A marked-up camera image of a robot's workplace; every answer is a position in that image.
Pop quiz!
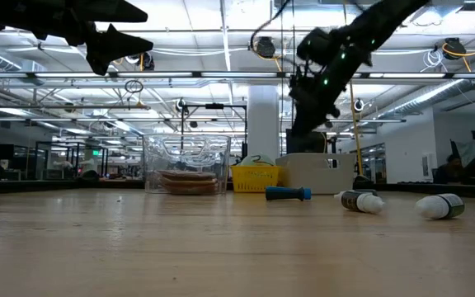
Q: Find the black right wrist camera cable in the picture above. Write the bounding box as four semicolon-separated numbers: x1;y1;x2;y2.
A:
248;0;293;54

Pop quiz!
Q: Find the person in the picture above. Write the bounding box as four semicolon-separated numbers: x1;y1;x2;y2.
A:
433;150;475;186

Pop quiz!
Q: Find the grey cloth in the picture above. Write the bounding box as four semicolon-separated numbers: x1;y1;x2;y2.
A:
450;139;475;168

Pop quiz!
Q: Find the white plastic bin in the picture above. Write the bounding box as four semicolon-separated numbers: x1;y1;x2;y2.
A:
275;152;357;196

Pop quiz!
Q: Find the black metal rig frame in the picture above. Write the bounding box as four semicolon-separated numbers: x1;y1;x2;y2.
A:
178;102;249;160

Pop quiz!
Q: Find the hanging black cable coil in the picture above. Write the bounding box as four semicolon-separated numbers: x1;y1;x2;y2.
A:
124;79;144;94

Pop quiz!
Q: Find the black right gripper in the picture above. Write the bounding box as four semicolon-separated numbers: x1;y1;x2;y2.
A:
289;40;373;139

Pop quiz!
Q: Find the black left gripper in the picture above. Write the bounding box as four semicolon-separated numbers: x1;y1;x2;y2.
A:
0;0;155;77

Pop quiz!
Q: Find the black aluminium table frame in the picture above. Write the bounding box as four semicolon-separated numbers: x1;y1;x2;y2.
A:
0;179;475;196

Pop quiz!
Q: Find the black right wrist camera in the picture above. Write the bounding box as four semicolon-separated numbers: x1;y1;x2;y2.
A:
296;27;334;66

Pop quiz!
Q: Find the yellow plastic basket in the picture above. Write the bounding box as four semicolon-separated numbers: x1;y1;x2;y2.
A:
228;164;282;194

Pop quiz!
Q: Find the dark blue marker pen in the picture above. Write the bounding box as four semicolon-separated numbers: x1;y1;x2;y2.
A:
265;186;313;202

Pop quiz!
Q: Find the clear plastic bin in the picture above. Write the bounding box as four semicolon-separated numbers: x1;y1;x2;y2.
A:
142;134;232;196

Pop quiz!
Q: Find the glass door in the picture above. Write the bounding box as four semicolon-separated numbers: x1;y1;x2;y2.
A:
348;142;387;185

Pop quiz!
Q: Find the silver ceiling duct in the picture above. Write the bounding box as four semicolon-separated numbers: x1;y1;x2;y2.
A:
375;78;468;120

